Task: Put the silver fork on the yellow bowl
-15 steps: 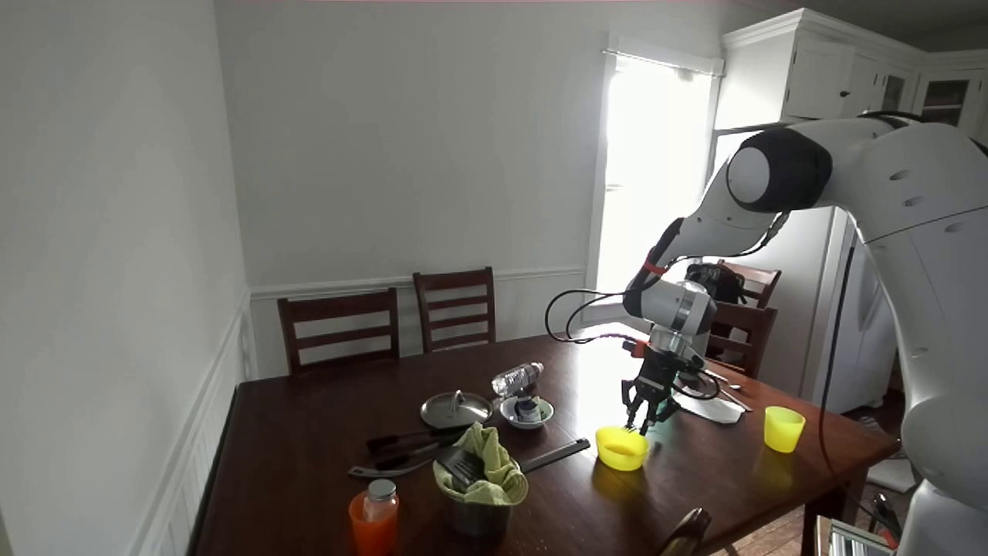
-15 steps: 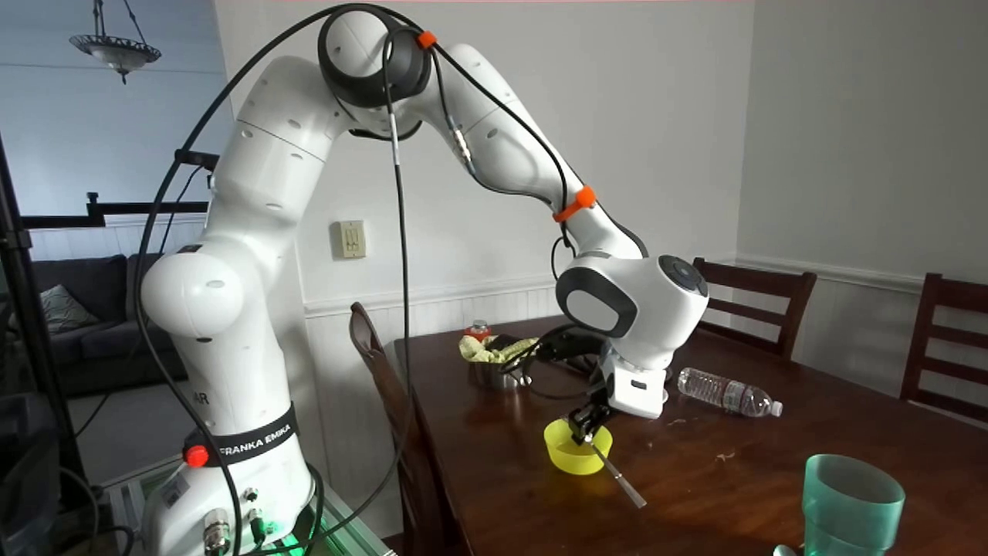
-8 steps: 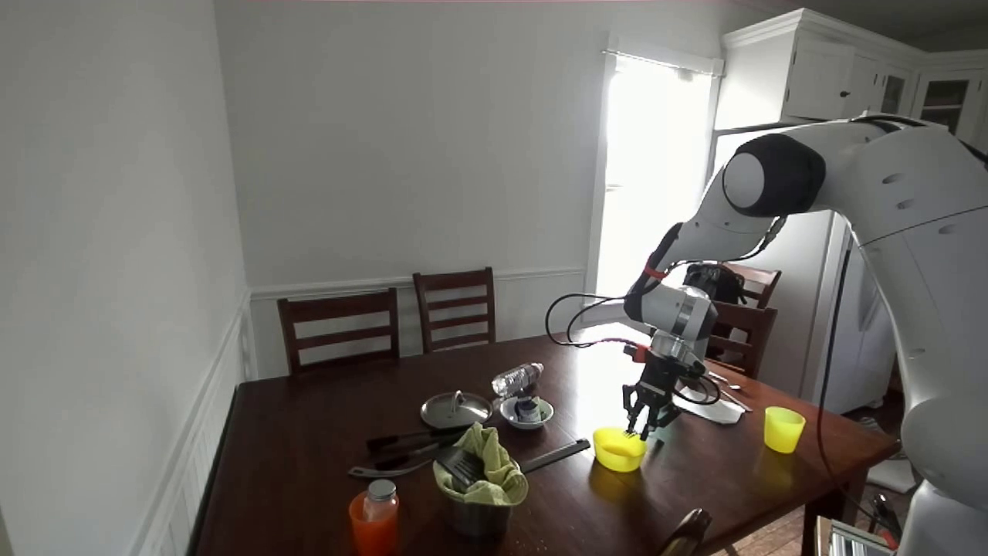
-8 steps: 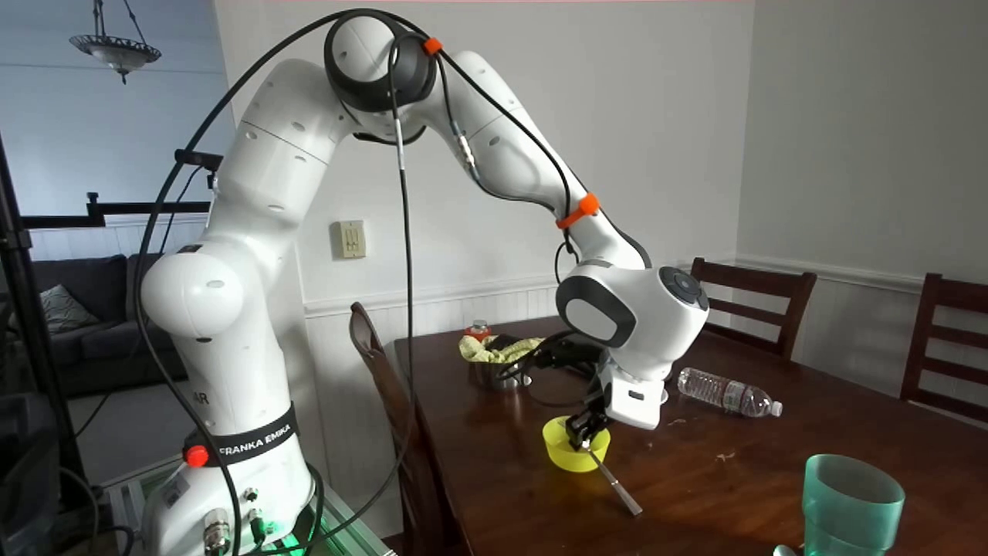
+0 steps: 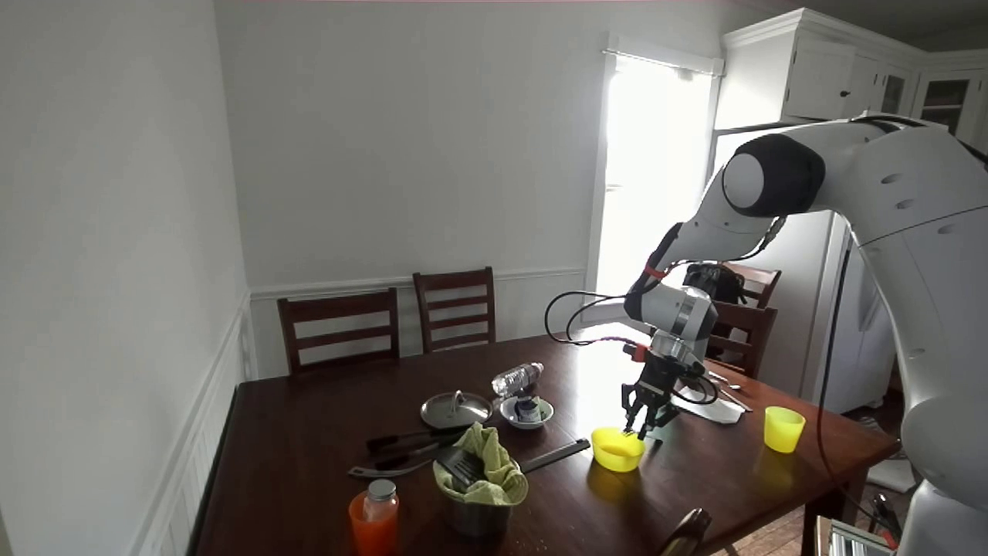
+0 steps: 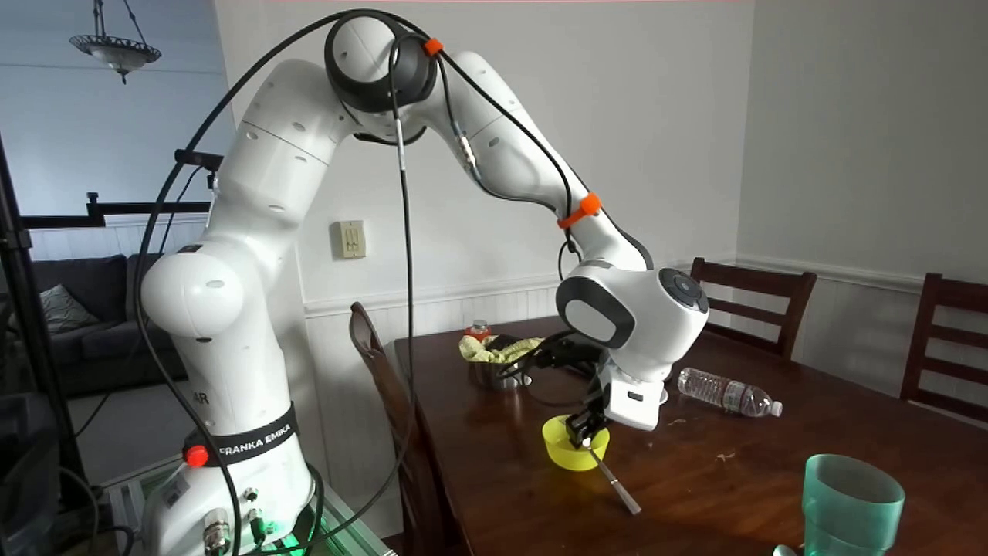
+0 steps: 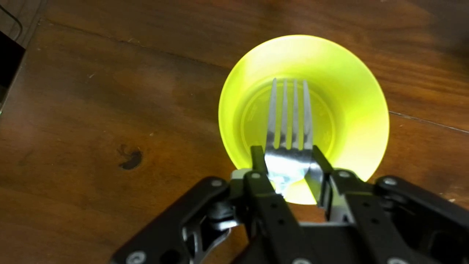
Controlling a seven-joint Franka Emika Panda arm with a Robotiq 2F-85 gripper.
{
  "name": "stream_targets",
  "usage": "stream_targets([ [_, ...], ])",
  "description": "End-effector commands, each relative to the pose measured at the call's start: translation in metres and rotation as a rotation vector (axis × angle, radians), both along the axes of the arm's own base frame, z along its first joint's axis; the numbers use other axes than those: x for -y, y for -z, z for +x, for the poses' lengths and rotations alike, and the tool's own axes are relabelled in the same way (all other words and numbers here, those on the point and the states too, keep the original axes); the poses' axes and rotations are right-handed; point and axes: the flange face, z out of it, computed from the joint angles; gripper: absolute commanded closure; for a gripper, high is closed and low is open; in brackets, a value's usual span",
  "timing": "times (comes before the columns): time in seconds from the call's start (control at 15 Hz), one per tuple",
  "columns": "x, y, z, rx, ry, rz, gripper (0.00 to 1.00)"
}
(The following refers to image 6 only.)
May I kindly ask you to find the silver fork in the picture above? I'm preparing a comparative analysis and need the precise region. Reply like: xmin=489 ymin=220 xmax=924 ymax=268
xmin=582 ymin=441 xmax=645 ymax=520

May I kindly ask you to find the beige wall switch plate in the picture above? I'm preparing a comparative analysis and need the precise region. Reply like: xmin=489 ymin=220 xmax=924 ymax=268
xmin=329 ymin=217 xmax=370 ymax=262

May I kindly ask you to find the dark wooden chair slatted back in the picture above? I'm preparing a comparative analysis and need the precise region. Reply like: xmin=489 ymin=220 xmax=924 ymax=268
xmin=898 ymin=273 xmax=988 ymax=427
xmin=689 ymin=257 xmax=818 ymax=363

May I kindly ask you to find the robot mounting platform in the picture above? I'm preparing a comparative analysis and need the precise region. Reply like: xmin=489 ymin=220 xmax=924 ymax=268
xmin=97 ymin=459 xmax=395 ymax=556

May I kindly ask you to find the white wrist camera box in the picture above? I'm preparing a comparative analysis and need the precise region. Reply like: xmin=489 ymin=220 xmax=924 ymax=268
xmin=602 ymin=376 xmax=665 ymax=434

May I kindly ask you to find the green translucent plastic cup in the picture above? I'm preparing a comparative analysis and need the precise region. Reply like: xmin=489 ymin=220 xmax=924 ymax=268
xmin=798 ymin=455 xmax=909 ymax=556

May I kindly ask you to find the dark grey couch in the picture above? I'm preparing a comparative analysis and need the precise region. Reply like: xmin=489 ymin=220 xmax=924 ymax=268
xmin=27 ymin=253 xmax=193 ymax=400

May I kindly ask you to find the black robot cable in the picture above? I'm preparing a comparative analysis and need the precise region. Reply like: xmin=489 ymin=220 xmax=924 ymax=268
xmin=133 ymin=10 xmax=580 ymax=556

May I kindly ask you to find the black camera stand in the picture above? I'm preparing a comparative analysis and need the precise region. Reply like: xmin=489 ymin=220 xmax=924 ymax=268
xmin=0 ymin=135 xmax=98 ymax=556

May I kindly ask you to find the hanging ceiling lamp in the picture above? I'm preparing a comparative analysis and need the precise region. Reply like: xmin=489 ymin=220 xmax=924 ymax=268
xmin=68 ymin=0 xmax=164 ymax=88

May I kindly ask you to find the dark wooden chair curved back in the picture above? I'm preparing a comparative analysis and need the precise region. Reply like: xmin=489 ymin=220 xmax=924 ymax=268
xmin=347 ymin=299 xmax=467 ymax=556

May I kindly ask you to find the yellow plastic bowl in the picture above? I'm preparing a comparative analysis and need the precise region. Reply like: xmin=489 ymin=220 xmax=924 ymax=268
xmin=541 ymin=410 xmax=613 ymax=475

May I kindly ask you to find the grey couch pillow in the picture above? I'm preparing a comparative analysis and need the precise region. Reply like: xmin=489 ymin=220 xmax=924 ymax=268
xmin=38 ymin=283 xmax=102 ymax=338

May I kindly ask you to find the clear plastic water bottle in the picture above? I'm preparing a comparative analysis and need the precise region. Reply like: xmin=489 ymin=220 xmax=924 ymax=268
xmin=674 ymin=366 xmax=786 ymax=424

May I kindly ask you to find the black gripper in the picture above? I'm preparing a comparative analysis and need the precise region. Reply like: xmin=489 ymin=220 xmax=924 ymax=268
xmin=565 ymin=380 xmax=613 ymax=459

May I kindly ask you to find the small metal pot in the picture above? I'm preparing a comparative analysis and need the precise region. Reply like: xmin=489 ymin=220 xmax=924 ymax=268
xmin=469 ymin=358 xmax=536 ymax=397

